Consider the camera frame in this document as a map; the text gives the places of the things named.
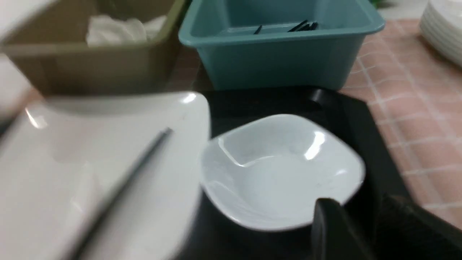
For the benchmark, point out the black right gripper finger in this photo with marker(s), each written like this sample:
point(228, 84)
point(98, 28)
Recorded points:
point(334, 236)

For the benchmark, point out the small white bowl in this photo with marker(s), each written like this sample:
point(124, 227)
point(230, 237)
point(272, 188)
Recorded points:
point(267, 175)

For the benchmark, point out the black chopstick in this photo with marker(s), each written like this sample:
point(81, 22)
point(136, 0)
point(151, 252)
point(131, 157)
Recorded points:
point(104, 213)

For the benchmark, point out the large white square plate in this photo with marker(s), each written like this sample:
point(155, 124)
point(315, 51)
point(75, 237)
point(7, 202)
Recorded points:
point(62, 160)

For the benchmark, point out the black plastic tray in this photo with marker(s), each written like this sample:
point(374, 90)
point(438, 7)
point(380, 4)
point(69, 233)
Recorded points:
point(394, 226)

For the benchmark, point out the pink checkered tablecloth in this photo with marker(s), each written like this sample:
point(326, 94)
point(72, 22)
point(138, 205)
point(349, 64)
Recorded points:
point(414, 95)

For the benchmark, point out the teal plastic bin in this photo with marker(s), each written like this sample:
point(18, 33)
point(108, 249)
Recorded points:
point(245, 44)

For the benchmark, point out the black chopsticks in bin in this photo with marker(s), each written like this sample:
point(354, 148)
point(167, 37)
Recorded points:
point(304, 26)

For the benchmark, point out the stack of white plates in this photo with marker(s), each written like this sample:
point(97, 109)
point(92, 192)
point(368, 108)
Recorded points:
point(441, 26)

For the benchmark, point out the white spoons in bin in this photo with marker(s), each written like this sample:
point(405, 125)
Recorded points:
point(106, 31)

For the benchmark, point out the olive green plastic bin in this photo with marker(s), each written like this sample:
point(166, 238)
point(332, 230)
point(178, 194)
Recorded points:
point(50, 50)

